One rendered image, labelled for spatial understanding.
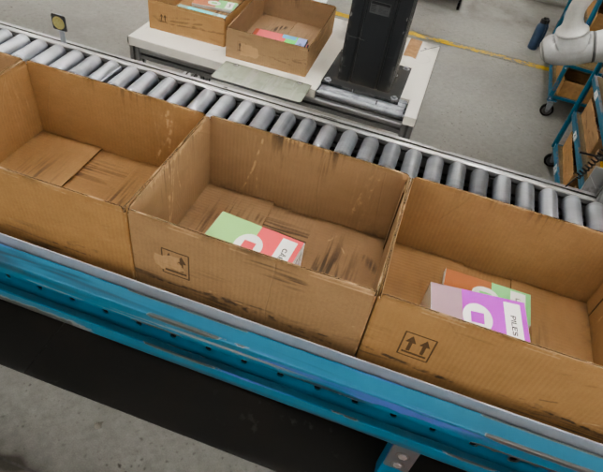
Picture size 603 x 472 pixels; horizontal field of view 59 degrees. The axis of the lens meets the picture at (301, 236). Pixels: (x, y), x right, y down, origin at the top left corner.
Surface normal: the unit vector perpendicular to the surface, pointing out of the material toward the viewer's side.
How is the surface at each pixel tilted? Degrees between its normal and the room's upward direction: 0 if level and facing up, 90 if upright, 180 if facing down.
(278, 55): 91
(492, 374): 91
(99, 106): 89
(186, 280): 90
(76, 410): 0
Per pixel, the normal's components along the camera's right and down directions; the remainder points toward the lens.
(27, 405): 0.13, -0.70
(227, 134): -0.29, 0.65
